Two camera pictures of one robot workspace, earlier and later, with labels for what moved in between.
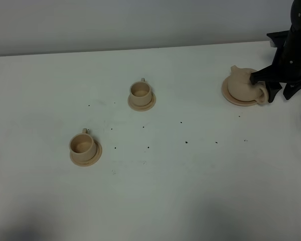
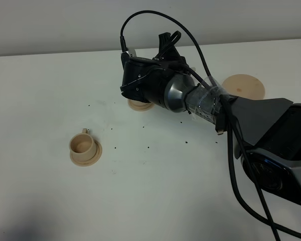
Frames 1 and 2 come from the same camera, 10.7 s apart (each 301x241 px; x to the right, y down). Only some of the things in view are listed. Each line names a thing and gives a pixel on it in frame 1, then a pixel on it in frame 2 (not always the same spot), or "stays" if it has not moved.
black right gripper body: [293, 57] -> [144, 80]
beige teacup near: [82, 146] stays
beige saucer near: [92, 161] stays
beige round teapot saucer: [228, 95] -> [245, 86]
